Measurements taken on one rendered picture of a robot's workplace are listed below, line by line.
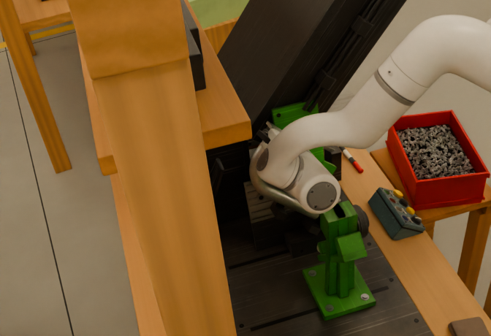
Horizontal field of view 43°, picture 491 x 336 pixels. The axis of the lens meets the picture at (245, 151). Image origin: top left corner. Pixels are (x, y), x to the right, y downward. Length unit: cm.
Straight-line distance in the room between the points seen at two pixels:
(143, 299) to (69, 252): 196
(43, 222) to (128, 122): 268
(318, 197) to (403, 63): 30
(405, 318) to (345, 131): 55
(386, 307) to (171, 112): 104
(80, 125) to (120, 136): 323
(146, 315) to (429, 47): 65
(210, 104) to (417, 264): 79
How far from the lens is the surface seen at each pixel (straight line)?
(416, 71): 109
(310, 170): 119
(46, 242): 315
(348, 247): 133
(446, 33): 108
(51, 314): 285
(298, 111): 149
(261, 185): 149
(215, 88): 108
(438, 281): 160
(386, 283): 158
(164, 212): 67
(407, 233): 167
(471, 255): 213
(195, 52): 101
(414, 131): 205
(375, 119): 112
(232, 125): 99
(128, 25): 53
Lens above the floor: 213
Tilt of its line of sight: 39 degrees down
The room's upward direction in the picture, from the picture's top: 7 degrees counter-clockwise
